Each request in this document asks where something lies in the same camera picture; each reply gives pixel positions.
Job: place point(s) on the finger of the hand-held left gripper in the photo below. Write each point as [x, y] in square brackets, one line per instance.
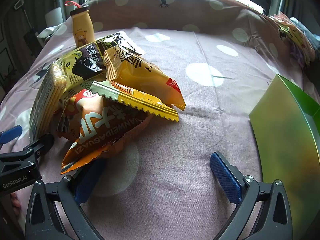
[11, 133]
[42, 142]

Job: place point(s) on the pink dotted bedsheet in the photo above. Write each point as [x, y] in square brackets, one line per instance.
[175, 142]

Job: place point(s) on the orange seed snack packet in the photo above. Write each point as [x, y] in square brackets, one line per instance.
[100, 130]

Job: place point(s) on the crumpled silver packet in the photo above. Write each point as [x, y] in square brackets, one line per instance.
[48, 32]

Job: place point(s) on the black and gold snack packet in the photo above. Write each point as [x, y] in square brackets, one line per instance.
[82, 65]

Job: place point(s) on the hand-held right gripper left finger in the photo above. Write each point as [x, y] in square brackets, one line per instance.
[82, 190]

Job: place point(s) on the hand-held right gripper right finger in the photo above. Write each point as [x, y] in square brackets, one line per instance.
[225, 177]

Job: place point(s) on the stack of colourful packets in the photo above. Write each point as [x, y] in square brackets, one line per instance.
[295, 37]

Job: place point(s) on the yellow red-cornered snack packet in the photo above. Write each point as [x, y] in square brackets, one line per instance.
[142, 77]

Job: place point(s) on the yellow bear bottle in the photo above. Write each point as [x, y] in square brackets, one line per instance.
[81, 27]

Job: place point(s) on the green cardboard box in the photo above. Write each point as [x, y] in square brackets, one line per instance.
[282, 135]

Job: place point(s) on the white paper roll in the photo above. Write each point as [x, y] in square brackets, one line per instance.
[53, 17]

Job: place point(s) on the clear cracker packet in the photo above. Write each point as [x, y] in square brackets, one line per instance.
[46, 100]

